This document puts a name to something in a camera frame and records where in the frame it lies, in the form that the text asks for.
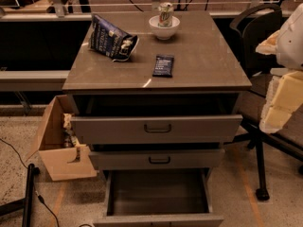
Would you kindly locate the cardboard box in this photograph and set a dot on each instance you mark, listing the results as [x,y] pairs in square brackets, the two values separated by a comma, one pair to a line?
[61,163]

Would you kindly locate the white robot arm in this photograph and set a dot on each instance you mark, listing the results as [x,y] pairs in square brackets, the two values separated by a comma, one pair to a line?
[289,48]

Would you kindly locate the soda can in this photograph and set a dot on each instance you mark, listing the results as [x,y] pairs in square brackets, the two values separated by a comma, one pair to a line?
[165,14]

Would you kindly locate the black stand pole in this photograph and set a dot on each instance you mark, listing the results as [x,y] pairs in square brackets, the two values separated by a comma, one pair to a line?
[24,204]

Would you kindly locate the black office chair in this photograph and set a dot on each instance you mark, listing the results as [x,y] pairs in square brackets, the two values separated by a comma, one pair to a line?
[253,43]

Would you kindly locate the grey bottom drawer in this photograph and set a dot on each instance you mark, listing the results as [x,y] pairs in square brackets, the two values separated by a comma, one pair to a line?
[158,198]

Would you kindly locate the grey top drawer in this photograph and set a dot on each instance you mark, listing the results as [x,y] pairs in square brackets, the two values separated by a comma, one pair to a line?
[156,130]

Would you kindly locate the blue chip bag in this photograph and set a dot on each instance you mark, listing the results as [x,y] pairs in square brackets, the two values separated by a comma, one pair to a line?
[111,41]

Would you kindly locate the dark blue rxbar wrapper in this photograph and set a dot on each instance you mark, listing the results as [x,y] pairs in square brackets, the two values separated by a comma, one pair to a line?
[163,66]

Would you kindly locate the grey drawer cabinet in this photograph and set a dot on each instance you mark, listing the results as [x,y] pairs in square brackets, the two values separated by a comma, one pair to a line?
[172,104]

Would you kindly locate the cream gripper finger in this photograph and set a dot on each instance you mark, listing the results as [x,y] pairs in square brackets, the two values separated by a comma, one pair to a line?
[268,46]
[284,96]

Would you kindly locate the grey middle drawer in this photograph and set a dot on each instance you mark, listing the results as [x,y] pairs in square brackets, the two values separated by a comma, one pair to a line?
[156,159]

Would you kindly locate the white bowl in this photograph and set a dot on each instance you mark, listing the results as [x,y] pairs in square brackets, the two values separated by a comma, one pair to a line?
[163,33]

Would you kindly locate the grey drawer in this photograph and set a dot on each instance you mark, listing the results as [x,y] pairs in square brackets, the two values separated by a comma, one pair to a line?
[156,159]
[158,198]
[156,130]

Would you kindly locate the items inside cardboard box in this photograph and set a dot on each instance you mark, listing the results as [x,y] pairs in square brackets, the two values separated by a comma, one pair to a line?
[70,138]

